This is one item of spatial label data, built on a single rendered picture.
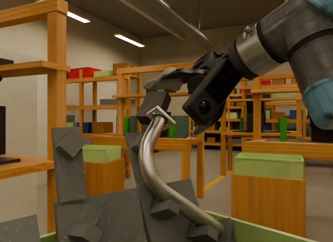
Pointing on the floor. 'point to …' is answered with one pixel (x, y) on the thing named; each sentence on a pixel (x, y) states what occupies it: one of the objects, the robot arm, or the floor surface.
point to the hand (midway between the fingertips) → (168, 114)
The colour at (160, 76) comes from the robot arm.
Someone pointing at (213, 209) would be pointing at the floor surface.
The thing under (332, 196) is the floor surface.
